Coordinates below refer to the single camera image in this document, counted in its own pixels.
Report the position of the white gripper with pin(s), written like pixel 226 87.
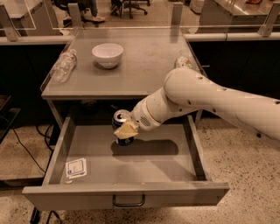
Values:
pixel 142 115

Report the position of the steel table in background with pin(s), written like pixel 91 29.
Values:
pixel 232 16

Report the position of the clear plastic water bottle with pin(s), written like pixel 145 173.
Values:
pixel 64 66

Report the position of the grey open drawer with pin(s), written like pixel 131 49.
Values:
pixel 166 165

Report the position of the black drawer handle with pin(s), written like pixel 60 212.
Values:
pixel 128 200

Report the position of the black office chair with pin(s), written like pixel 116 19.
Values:
pixel 118 6

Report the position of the white ceramic bowl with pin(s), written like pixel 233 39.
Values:
pixel 107 55

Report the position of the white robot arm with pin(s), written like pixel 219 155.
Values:
pixel 185 91

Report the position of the white horizontal rail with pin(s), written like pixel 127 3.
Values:
pixel 247 36

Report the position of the grey metal cabinet counter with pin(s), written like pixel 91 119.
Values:
pixel 149 54

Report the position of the white paper tag label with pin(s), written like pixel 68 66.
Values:
pixel 76 168

